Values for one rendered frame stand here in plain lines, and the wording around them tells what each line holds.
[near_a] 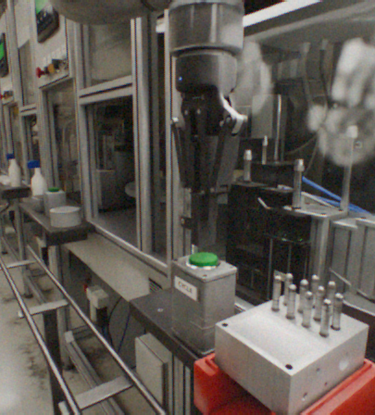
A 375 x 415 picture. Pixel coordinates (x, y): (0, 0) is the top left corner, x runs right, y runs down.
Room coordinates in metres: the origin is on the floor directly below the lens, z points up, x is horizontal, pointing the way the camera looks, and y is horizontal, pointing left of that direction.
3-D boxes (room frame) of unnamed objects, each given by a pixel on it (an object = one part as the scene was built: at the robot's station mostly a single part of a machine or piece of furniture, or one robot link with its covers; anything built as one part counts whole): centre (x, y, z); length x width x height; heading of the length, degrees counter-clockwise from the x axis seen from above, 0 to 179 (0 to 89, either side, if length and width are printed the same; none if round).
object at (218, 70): (0.45, -0.03, 1.25); 0.08 x 0.07 x 0.09; 36
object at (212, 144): (0.44, -0.03, 1.18); 0.04 x 0.01 x 0.11; 126
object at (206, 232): (0.44, -0.03, 1.09); 0.03 x 0.01 x 0.07; 126
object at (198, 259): (0.45, -0.03, 1.03); 0.04 x 0.04 x 0.02
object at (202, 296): (0.45, -0.03, 0.97); 0.08 x 0.08 x 0.12; 35
